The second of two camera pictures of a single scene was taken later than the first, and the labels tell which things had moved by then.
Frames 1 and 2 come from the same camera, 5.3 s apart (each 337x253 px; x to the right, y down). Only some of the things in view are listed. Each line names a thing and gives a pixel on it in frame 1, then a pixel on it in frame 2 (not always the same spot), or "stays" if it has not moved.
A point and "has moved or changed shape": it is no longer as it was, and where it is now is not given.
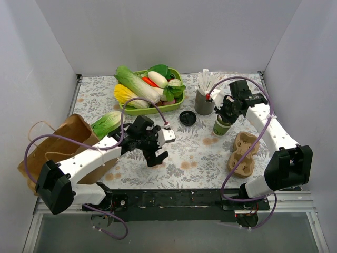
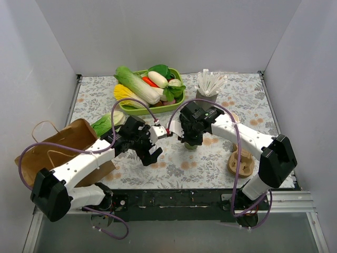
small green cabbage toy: [106, 124] stays
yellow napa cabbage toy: [122, 94] stays
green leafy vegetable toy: [162, 69] stays
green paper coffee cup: [220, 127] has moved or changed shape
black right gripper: [225, 114] -> [191, 138]
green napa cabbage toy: [135, 83] stays
